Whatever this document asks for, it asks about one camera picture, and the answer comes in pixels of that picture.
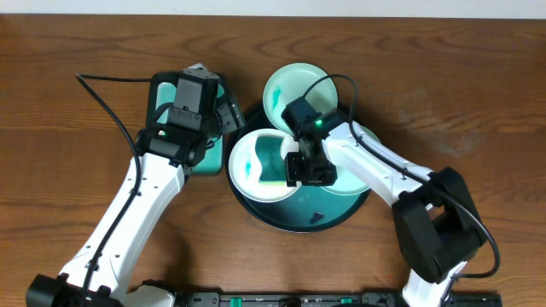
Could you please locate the green scrub sponge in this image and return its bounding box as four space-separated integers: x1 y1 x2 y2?
255 136 286 185

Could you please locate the white plate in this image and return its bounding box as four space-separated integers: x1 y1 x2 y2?
228 129 301 203

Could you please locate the mint plate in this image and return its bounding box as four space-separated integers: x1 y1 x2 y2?
320 124 381 196
263 63 338 135

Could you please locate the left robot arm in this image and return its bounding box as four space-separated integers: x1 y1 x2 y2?
26 64 244 307

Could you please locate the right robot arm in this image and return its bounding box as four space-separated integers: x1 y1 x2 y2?
286 118 493 306

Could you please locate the rectangular green tray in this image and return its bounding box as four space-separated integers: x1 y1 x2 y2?
146 72 224 176

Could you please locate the round dark teal tray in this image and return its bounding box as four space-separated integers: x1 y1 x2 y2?
225 104 370 233

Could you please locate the small black debris piece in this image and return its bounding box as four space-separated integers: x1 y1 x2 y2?
310 211 324 225

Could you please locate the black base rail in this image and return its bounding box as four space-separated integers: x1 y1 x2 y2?
170 291 503 307

